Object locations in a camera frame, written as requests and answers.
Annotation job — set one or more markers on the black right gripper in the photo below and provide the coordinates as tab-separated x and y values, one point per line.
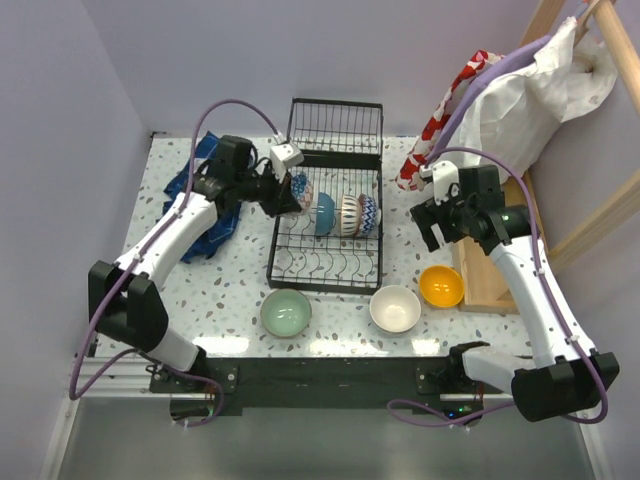
428	214

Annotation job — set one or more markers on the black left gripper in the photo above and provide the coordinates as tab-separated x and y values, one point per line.
279	193

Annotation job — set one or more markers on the blue triangle pattern bowl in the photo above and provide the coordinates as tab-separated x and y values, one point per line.
302	194

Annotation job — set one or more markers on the teal blue bowl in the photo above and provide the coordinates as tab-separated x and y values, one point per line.
325	220

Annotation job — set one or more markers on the cream striped rim bowl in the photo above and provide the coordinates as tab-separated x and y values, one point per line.
350	215

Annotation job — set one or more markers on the blue zigzag pattern bowl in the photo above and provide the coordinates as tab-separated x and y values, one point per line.
370	215

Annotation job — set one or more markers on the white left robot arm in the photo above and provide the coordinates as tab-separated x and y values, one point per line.
124	296

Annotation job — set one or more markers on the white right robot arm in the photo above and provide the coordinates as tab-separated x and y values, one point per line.
566	373

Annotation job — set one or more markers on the red floral cloth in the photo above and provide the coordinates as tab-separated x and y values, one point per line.
408	178

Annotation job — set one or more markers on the yellow bowl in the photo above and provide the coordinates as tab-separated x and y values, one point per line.
441	286

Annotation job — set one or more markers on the white cloth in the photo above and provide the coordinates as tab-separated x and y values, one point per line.
517	113

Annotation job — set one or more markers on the light green bowl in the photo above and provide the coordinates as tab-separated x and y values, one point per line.
286	313

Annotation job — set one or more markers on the white ceramic bowl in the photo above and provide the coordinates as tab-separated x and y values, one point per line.
395	309

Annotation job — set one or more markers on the lilac cloth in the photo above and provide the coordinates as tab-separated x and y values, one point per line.
469	89

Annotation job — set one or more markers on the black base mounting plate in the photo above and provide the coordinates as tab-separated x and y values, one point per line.
318	383

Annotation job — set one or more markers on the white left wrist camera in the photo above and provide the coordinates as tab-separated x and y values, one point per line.
283	157

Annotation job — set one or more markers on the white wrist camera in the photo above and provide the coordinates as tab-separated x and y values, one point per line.
283	157
444	177

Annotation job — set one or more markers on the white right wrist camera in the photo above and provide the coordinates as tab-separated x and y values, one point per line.
444	177

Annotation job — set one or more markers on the black wire dish rack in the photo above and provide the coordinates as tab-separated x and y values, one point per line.
336	246

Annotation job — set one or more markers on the aluminium rail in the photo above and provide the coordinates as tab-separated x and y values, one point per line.
123	376

